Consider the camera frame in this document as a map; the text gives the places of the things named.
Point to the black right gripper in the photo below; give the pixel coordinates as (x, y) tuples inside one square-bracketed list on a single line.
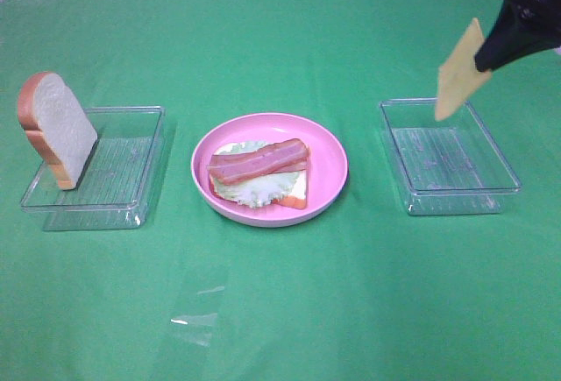
[(508, 41)]

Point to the yellow cheese slice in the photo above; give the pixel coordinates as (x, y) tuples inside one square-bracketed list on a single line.
[(458, 77)]

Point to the curved bacon strip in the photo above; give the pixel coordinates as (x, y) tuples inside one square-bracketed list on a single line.
[(231, 169)]

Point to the white toast slice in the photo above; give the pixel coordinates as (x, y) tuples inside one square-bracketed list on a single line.
[(300, 192)]

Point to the green lettuce leaf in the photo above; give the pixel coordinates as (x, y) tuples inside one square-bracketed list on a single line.
[(263, 190)]

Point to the clear ingredients tray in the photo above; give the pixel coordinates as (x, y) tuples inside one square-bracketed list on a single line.
[(449, 167)]

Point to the pink plate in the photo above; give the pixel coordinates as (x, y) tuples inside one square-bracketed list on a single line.
[(328, 169)]

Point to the green tablecloth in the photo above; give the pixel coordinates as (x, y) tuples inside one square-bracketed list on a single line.
[(362, 292)]

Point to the clear bread tray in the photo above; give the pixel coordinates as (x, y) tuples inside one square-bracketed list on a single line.
[(120, 182)]

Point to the clear tape patch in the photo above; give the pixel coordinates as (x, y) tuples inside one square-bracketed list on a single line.
[(194, 317)]

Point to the upright toast slice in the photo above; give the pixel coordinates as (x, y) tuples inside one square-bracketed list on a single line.
[(56, 126)]

